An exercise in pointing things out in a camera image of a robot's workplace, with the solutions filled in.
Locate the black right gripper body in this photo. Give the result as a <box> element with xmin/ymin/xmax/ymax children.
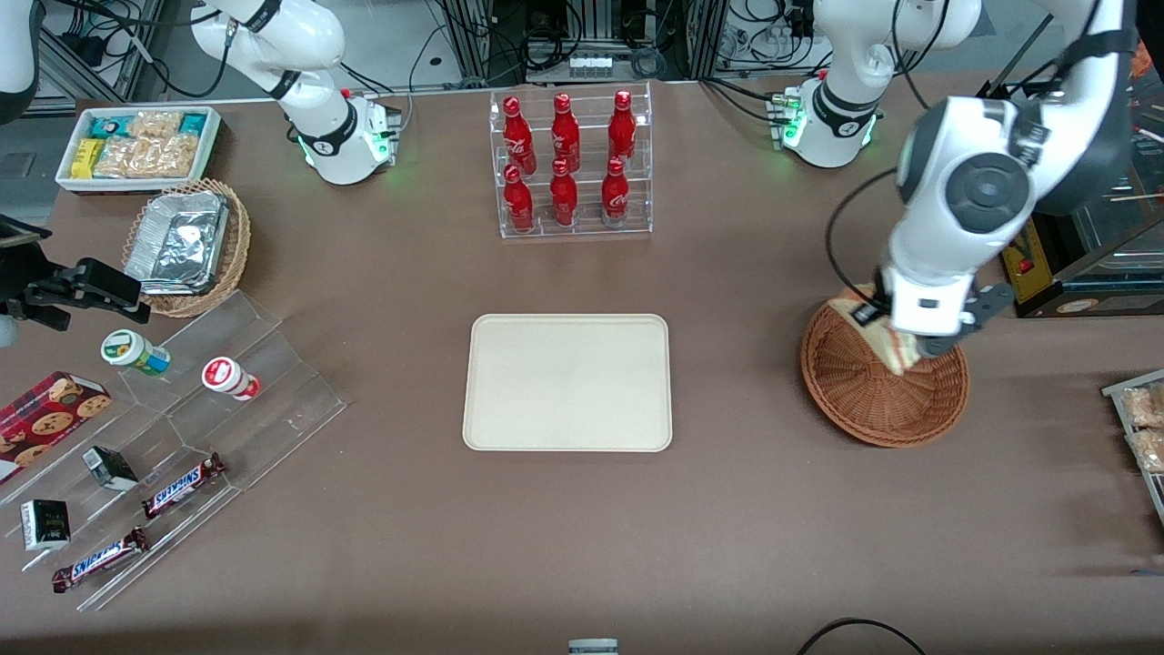
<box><xmin>0</xmin><ymin>242</ymin><xmax>72</xmax><ymax>331</ymax></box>

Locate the triangular sandwich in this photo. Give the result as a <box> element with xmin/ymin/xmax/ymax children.
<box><xmin>838</xmin><ymin>285</ymin><xmax>921</xmax><ymax>377</ymax></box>

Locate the round brown wicker basket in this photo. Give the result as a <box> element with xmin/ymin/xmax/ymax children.
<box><xmin>800</xmin><ymin>293</ymin><xmax>970</xmax><ymax>448</ymax></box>

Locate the oval tan wicker basket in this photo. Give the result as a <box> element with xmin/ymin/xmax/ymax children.
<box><xmin>121</xmin><ymin>178</ymin><xmax>252</xmax><ymax>319</ymax></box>

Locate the metal snack tray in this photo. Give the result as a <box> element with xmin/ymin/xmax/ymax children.
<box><xmin>1101</xmin><ymin>368</ymin><xmax>1164</xmax><ymax>526</ymax></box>

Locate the cream plastic tray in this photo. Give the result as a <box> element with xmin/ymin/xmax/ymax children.
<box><xmin>462</xmin><ymin>314</ymin><xmax>673</xmax><ymax>453</ymax></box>

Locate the green label yogurt bottle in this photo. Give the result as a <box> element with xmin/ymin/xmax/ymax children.
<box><xmin>100</xmin><ymin>329</ymin><xmax>172</xmax><ymax>377</ymax></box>

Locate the silver foil container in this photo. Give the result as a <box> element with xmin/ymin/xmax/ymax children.
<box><xmin>125</xmin><ymin>190</ymin><xmax>229</xmax><ymax>296</ymax></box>

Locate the large clear cracker pack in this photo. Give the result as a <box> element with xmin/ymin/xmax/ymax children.
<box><xmin>95</xmin><ymin>136</ymin><xmax>199</xmax><ymax>179</ymax></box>

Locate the red tartan cookie box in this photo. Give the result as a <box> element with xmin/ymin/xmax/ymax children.
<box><xmin>0</xmin><ymin>370</ymin><xmax>113</xmax><ymax>485</ymax></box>

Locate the red label yogurt bottle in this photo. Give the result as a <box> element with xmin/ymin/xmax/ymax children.
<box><xmin>201</xmin><ymin>357</ymin><xmax>262</xmax><ymax>402</ymax></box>

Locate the black machine yellow panel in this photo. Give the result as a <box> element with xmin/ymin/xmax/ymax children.
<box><xmin>978</xmin><ymin>77</ymin><xmax>1164</xmax><ymax>319</ymax></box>

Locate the small clear cracker pack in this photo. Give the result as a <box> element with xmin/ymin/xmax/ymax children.
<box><xmin>127</xmin><ymin>111</ymin><xmax>184</xmax><ymax>140</ymax></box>

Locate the small black box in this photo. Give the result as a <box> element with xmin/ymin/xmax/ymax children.
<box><xmin>82</xmin><ymin>446</ymin><xmax>139</xmax><ymax>492</ymax></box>
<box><xmin>20</xmin><ymin>499</ymin><xmax>72</xmax><ymax>552</ymax></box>

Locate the white snack bin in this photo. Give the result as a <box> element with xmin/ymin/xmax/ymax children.
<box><xmin>55</xmin><ymin>106</ymin><xmax>223</xmax><ymax>195</ymax></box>

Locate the clear acrylic stepped display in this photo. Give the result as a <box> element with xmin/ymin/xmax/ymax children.
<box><xmin>0</xmin><ymin>289</ymin><xmax>348</xmax><ymax>612</ymax></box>

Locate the snickers chocolate bar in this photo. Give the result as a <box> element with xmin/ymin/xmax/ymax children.
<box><xmin>51</xmin><ymin>527</ymin><xmax>149</xmax><ymax>594</ymax></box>
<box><xmin>141</xmin><ymin>452</ymin><xmax>227</xmax><ymax>520</ymax></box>

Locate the clear wrapped pastry pack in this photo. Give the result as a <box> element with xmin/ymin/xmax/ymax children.
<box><xmin>1120</xmin><ymin>385</ymin><xmax>1164</xmax><ymax>429</ymax></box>
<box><xmin>1128</xmin><ymin>428</ymin><xmax>1164</xmax><ymax>475</ymax></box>

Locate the red cola bottle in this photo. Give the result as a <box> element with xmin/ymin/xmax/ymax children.
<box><xmin>549</xmin><ymin>159</ymin><xmax>579</xmax><ymax>228</ymax></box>
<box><xmin>607</xmin><ymin>89</ymin><xmax>637</xmax><ymax>169</ymax></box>
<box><xmin>601</xmin><ymin>156</ymin><xmax>631</xmax><ymax>227</ymax></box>
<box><xmin>503</xmin><ymin>96</ymin><xmax>536</xmax><ymax>174</ymax></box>
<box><xmin>551</xmin><ymin>93</ymin><xmax>581</xmax><ymax>172</ymax></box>
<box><xmin>504</xmin><ymin>164</ymin><xmax>536</xmax><ymax>233</ymax></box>

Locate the clear acrylic bottle rack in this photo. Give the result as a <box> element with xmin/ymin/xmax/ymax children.
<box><xmin>489</xmin><ymin>82</ymin><xmax>654</xmax><ymax>240</ymax></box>

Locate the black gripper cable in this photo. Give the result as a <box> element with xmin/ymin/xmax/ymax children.
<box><xmin>824</xmin><ymin>167</ymin><xmax>899</xmax><ymax>294</ymax></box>

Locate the black floor cable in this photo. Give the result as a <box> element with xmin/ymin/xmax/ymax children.
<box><xmin>798</xmin><ymin>618</ymin><xmax>927</xmax><ymax>655</ymax></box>

